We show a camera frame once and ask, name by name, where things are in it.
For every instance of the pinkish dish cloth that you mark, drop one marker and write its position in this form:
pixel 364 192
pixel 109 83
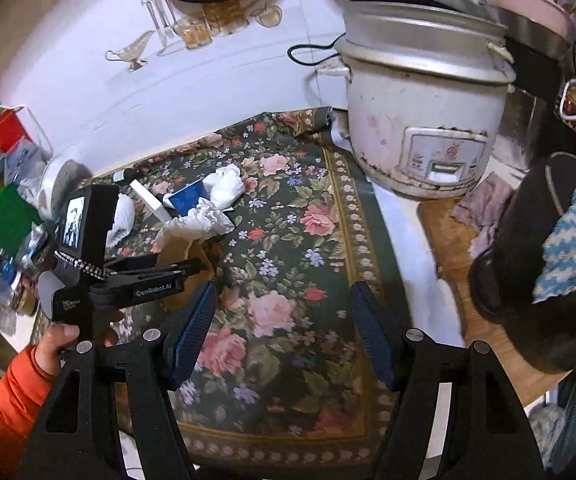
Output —
pixel 482 210

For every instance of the white box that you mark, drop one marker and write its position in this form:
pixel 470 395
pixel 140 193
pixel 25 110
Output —
pixel 150 197

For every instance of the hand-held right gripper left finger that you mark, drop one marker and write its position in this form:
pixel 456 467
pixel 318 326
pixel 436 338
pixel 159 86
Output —
pixel 193 330

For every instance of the floral patterned mat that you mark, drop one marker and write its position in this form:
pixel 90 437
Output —
pixel 288 240

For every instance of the blue white crocheted cloth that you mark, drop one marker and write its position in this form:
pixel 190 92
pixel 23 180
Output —
pixel 572 240

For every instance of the wooden cutting board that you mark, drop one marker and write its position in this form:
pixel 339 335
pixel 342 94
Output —
pixel 447 240

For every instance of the white rice cooker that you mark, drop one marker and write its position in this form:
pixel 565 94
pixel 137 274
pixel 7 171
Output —
pixel 392 125

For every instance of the stainless steel container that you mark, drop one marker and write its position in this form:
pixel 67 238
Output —
pixel 522 125

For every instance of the red bag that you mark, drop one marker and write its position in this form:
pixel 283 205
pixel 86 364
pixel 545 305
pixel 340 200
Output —
pixel 5 130

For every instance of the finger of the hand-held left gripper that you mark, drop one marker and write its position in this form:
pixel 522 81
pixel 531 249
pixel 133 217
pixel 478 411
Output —
pixel 188 266

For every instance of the clear plastic bag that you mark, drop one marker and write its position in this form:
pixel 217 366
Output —
pixel 25 165

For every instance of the black pot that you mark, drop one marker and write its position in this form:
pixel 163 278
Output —
pixel 512 285

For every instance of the pink basin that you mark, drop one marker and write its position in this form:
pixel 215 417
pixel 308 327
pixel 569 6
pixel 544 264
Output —
pixel 532 5

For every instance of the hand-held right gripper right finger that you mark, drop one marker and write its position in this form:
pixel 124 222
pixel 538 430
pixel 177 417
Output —
pixel 372 335

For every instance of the green box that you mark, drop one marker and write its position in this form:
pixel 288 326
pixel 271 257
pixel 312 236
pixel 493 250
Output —
pixel 8 217

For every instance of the brown paper piece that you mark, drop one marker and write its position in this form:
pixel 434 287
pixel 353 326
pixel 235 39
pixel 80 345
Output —
pixel 188 250

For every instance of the brown lidded spice jar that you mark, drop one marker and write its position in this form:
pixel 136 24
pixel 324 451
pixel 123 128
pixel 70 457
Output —
pixel 27 301

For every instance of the person's left hand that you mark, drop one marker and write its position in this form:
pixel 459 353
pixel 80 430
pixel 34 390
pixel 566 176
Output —
pixel 55 342

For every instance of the silver foil packet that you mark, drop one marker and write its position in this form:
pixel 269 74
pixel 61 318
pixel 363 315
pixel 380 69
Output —
pixel 33 247

